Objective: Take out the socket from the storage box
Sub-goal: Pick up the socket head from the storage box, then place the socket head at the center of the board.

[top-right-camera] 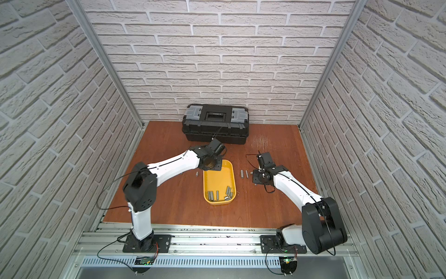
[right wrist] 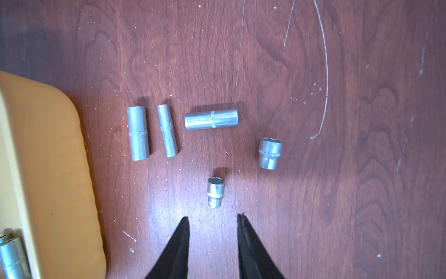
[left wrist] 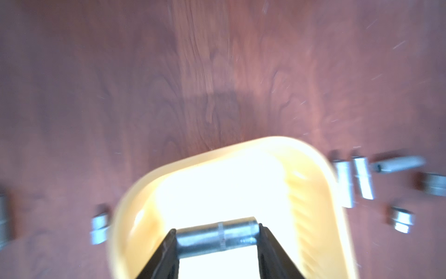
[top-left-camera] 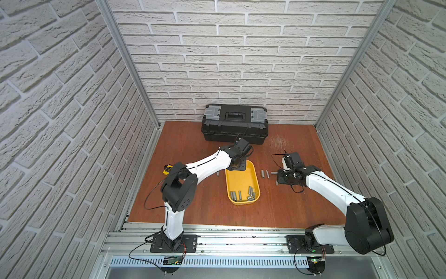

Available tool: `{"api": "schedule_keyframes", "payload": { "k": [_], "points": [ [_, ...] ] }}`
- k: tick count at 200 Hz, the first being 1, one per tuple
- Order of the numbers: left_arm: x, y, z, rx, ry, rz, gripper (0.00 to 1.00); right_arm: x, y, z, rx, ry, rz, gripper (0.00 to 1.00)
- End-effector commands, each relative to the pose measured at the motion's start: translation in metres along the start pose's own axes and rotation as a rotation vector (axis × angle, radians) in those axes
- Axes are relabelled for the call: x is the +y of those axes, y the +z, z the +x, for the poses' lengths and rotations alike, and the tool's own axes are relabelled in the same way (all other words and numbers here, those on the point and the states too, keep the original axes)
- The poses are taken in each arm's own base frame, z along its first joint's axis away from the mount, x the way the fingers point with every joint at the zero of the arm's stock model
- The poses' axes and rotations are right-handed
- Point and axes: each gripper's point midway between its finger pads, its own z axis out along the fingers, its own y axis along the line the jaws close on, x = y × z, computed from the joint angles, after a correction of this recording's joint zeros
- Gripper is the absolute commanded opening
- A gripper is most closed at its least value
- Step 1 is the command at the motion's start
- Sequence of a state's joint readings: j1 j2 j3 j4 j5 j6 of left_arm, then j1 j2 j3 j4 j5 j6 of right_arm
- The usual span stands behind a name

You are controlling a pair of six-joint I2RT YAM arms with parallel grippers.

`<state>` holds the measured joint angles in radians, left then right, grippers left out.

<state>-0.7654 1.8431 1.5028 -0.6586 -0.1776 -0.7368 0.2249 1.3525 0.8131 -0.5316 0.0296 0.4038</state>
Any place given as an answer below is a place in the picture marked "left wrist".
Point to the yellow plastic tray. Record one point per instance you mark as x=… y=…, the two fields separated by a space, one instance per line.
x=286 y=184

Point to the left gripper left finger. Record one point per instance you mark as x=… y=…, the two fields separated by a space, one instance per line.
x=164 y=263

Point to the small short silver socket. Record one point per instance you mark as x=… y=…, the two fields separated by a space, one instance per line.
x=402 y=219

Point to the wide short silver socket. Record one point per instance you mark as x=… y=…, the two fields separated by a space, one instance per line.
x=433 y=184

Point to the horizontal long silver socket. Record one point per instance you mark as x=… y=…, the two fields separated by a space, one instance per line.
x=398 y=164

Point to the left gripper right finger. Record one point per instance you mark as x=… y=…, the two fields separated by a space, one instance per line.
x=274 y=262

